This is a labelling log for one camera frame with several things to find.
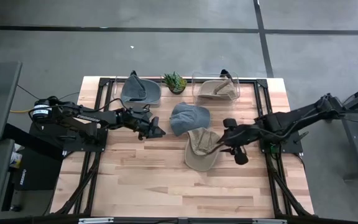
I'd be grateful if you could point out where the white metal bracket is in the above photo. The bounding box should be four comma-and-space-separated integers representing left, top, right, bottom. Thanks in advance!
252, 218, 287, 224
78, 217, 115, 224

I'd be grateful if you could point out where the tan baseball cap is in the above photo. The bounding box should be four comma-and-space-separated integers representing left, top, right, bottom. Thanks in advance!
184, 126, 222, 172
196, 77, 239, 101

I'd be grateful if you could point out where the grey baseball cap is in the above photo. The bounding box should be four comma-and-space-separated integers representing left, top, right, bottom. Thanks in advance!
169, 101, 212, 137
120, 74, 162, 104

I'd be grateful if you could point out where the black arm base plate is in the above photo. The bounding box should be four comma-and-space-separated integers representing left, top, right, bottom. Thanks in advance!
29, 121, 109, 153
259, 124, 305, 155

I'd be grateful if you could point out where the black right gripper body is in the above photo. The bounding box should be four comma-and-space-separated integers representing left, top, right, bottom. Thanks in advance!
222, 117, 260, 166

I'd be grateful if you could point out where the black tool case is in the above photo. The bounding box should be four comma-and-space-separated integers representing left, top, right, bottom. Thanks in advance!
14, 146, 64, 192

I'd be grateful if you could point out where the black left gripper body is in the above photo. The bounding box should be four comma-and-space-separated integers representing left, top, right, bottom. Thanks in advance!
119, 107, 157, 141

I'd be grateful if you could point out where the potted green succulent plant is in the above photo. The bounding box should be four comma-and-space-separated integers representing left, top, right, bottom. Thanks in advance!
162, 71, 188, 95

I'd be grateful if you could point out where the clear plastic bin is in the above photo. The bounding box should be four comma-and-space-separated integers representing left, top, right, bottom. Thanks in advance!
191, 70, 241, 105
113, 74, 163, 108

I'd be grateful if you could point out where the black aluminium table frame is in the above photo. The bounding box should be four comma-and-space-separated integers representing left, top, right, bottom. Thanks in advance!
50, 77, 315, 218

